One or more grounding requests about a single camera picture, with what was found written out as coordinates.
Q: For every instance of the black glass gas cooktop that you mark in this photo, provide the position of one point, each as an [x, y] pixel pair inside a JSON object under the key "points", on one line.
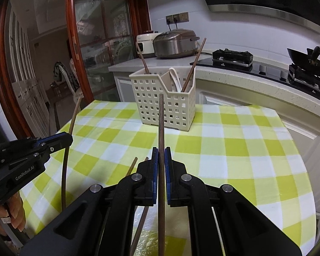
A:
{"points": [[272, 78]]}

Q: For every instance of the white carved dining chair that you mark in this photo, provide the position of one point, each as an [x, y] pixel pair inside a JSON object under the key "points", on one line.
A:
{"points": [[72, 82]]}

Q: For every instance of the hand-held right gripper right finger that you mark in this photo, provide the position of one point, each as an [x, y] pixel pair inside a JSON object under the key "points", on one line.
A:
{"points": [[167, 176]]}

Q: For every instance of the wooden framed glass sliding door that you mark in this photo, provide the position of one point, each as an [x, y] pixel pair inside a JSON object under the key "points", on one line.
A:
{"points": [[101, 32]]}

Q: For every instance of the white ceramic spoon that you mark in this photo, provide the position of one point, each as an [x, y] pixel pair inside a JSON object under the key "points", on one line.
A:
{"points": [[173, 76]]}

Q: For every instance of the white plastic utensil basket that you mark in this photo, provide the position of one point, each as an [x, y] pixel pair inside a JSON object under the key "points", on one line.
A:
{"points": [[141, 78]]}

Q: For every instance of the person's left hand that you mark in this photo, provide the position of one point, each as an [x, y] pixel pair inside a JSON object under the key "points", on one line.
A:
{"points": [[16, 210]]}

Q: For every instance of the black wok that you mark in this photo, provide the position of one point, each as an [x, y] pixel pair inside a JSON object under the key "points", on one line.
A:
{"points": [[306, 61]]}

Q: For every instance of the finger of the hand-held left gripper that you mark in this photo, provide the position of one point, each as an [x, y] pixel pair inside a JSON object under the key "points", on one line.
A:
{"points": [[60, 144], [16, 149]]}

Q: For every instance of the white rice cooker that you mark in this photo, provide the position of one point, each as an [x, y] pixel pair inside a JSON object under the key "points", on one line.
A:
{"points": [[150, 46]]}

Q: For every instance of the cooktop knob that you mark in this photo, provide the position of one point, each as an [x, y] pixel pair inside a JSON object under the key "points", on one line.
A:
{"points": [[282, 74], [262, 69]]}

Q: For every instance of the wall socket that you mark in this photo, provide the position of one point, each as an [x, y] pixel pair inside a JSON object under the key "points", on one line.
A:
{"points": [[185, 16], [176, 18], [169, 19]]}

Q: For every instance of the black burner grate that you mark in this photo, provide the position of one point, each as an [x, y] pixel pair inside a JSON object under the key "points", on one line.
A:
{"points": [[306, 78], [232, 57]]}

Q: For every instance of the dark garment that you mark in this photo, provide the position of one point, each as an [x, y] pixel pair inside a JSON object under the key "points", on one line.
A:
{"points": [[58, 72]]}

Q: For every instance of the silver rice cooker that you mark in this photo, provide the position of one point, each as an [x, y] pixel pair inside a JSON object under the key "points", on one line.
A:
{"points": [[176, 45]]}

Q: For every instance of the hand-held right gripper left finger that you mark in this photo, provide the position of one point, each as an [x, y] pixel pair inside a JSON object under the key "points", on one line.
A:
{"points": [[156, 176]]}

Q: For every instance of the green white checked tablecloth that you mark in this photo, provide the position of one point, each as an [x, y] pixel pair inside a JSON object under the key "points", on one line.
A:
{"points": [[229, 152]]}

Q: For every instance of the white panelled cabinet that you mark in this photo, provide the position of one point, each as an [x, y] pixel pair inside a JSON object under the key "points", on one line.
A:
{"points": [[29, 93]]}

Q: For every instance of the brown wooden table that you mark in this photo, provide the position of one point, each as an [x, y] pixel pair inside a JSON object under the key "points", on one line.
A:
{"points": [[58, 89]]}

